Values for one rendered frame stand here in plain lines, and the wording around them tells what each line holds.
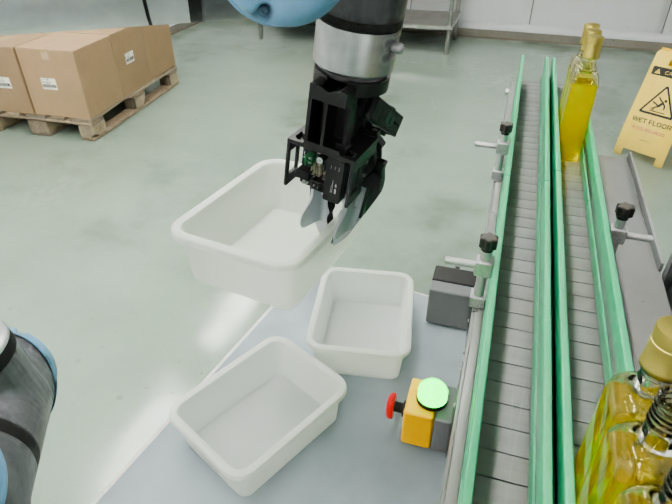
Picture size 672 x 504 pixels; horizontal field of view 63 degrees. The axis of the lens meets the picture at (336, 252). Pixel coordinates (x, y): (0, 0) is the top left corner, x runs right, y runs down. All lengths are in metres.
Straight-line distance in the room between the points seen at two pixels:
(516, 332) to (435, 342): 0.19
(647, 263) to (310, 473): 0.69
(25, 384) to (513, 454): 0.55
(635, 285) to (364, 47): 0.71
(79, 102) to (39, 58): 0.32
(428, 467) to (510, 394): 0.17
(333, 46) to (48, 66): 3.48
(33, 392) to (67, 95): 3.35
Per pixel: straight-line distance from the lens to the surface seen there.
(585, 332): 0.93
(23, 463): 0.61
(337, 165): 0.52
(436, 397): 0.81
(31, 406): 0.65
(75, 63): 3.80
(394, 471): 0.86
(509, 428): 0.77
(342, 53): 0.49
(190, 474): 0.88
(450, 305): 1.03
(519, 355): 0.86
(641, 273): 1.10
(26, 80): 4.06
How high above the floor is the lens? 1.46
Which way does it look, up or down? 35 degrees down
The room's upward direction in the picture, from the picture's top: straight up
